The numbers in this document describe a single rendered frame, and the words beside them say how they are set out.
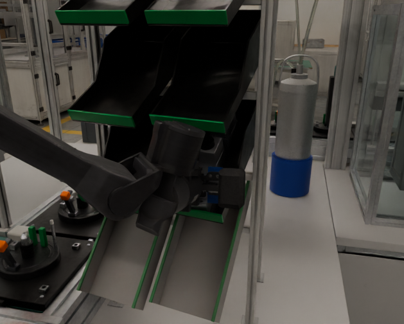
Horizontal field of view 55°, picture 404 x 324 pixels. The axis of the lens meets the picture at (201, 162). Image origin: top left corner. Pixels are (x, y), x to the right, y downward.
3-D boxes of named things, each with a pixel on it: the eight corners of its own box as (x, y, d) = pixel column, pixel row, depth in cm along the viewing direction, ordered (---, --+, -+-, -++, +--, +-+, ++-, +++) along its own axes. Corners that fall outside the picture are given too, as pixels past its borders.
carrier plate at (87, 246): (45, 312, 80) (44, 304, 79) (-52, 294, 85) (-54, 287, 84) (99, 248, 102) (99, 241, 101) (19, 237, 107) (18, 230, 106)
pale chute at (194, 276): (219, 323, 72) (213, 322, 68) (157, 304, 77) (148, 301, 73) (254, 185, 82) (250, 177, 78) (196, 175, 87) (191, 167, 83)
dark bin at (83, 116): (135, 129, 64) (121, 92, 59) (72, 121, 69) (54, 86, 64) (196, 44, 82) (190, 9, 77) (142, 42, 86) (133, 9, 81)
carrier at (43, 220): (102, 245, 103) (97, 202, 99) (23, 234, 108) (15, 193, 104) (136, 204, 125) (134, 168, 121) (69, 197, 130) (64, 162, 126)
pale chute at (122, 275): (143, 310, 75) (133, 308, 71) (88, 292, 80) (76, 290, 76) (185, 179, 85) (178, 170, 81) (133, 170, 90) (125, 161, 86)
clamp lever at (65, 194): (74, 215, 109) (65, 196, 104) (68, 213, 110) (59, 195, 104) (79, 205, 112) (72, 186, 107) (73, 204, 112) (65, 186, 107)
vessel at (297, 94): (311, 162, 144) (322, 56, 130) (272, 159, 147) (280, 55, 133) (310, 150, 156) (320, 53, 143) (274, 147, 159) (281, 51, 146)
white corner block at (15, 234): (23, 248, 102) (20, 234, 100) (8, 246, 103) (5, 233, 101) (34, 238, 106) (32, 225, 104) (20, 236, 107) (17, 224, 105)
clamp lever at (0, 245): (14, 269, 86) (0, 247, 81) (6, 267, 86) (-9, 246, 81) (23, 255, 88) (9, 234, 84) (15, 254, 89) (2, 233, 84)
